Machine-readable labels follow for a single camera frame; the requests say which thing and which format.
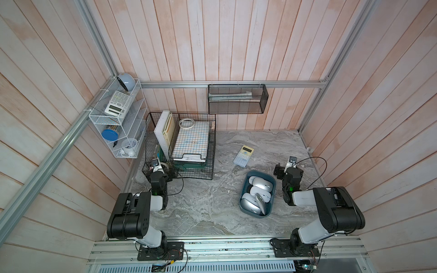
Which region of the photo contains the white mouse top facing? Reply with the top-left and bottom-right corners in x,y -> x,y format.
249,176 -> 273,192

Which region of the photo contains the white mouse long underside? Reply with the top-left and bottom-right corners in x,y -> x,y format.
249,186 -> 272,203

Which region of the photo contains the white mouse underside up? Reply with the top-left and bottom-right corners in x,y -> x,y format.
240,198 -> 261,215

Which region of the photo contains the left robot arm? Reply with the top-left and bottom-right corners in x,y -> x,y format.
107,160 -> 169,250

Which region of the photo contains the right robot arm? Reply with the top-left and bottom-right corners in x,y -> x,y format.
274,164 -> 365,253

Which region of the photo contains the teal plastic storage box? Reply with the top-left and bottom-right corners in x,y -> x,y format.
239,170 -> 277,218

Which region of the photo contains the green zipper pouch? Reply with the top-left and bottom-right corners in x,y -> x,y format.
174,160 -> 207,172

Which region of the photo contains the yellow blue calculator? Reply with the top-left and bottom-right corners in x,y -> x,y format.
233,145 -> 254,168

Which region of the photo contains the white upright binder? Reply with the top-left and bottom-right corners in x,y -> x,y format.
154,110 -> 171,161

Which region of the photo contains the checkered folio book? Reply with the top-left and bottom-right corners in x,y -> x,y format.
171,121 -> 209,162

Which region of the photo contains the blue lid container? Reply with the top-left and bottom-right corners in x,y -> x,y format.
101,125 -> 119,142

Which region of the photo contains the white tape roll on organizer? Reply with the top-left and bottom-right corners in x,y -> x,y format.
179,118 -> 196,130

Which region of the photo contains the white desk calculator on shelf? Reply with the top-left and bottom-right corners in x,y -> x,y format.
104,91 -> 133,119

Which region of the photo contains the ruler in mesh basket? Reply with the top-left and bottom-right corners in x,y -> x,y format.
208,92 -> 253,101

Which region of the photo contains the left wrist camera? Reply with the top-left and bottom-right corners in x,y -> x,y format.
150,158 -> 164,173

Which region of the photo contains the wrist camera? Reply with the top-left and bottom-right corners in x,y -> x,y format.
150,158 -> 164,173
284,156 -> 297,172

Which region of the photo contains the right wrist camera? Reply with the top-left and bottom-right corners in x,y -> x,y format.
284,156 -> 297,172

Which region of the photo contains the black wire desk organizer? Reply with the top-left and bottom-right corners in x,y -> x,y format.
142,112 -> 216,180

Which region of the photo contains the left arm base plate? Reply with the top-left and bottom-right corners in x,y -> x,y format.
137,242 -> 184,261

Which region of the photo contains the white wire wall shelf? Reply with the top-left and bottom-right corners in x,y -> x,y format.
89,78 -> 148,159

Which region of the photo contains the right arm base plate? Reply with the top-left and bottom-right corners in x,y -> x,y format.
270,238 -> 320,258

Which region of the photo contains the black mesh wall basket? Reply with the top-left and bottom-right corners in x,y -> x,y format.
208,84 -> 269,114

